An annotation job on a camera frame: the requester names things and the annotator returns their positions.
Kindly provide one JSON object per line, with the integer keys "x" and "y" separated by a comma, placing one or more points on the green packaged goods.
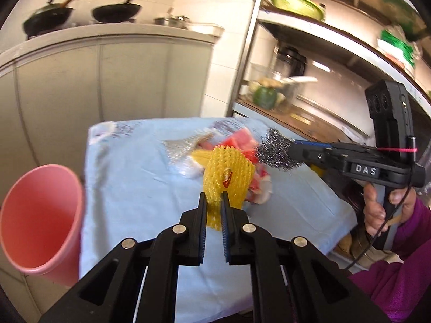
{"x": 397, "y": 48}

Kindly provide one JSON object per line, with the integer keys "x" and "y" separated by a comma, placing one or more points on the green plastic colander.
{"x": 296, "y": 5}

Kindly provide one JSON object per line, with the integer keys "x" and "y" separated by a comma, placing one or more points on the steel wool scourer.
{"x": 274, "y": 148}

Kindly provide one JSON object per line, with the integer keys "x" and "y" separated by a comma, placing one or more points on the light blue floral cloth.
{"x": 134, "y": 181}

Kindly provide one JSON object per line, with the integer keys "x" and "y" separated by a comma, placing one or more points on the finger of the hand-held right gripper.
{"x": 315, "y": 144}
{"x": 304, "y": 156}

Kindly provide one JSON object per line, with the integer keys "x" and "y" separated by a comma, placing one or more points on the steel pot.
{"x": 171, "y": 21}

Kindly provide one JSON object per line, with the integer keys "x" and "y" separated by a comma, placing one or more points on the clear glass bowl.
{"x": 286, "y": 91}

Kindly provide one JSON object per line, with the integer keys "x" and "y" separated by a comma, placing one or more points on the white crumpled plastic bag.
{"x": 262, "y": 197}

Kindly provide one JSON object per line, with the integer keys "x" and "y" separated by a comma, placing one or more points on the pink plastic bin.
{"x": 40, "y": 222}

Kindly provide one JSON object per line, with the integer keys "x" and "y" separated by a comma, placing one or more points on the steel tray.
{"x": 205, "y": 28}

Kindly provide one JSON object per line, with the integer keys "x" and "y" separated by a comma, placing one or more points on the black blender jar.
{"x": 291, "y": 62}

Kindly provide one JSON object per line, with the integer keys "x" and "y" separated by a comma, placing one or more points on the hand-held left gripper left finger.
{"x": 203, "y": 228}

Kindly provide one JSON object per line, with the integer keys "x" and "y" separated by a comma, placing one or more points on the yellow foam fruit net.
{"x": 229, "y": 168}

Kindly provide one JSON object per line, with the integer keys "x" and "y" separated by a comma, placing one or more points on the grey kitchen counter cabinet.
{"x": 67, "y": 91}

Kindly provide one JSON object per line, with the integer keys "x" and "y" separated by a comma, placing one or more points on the person's right hand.
{"x": 373, "y": 212}

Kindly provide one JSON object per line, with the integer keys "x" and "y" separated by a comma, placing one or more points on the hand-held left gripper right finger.
{"x": 225, "y": 228}

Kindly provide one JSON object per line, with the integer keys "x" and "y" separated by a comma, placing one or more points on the red foam fruit net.
{"x": 239, "y": 139}

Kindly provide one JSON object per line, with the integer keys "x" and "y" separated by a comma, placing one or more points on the green squash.
{"x": 264, "y": 97}

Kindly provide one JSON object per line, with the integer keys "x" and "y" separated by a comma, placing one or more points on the metal shelf rack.
{"x": 249, "y": 40}

